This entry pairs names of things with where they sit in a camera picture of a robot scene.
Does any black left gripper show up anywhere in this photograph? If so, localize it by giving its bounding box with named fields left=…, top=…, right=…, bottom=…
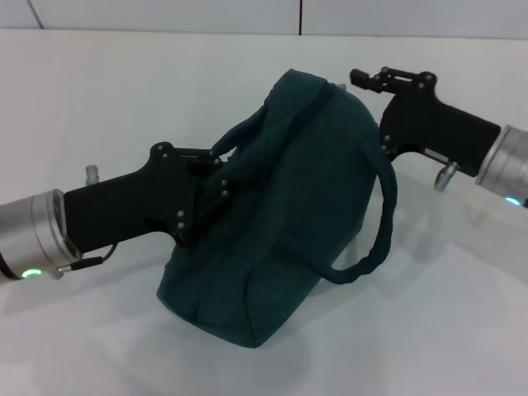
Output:
left=64, top=141, right=251, bottom=253

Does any dark teal fabric bag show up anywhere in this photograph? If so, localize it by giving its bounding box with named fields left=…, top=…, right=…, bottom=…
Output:
left=156, top=67, right=400, bottom=345

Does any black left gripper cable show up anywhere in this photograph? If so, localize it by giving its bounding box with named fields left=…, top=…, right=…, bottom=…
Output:
left=56, top=242, right=120, bottom=276

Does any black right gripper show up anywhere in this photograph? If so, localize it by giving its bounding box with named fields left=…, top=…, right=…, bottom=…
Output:
left=348, top=65, right=503, bottom=177

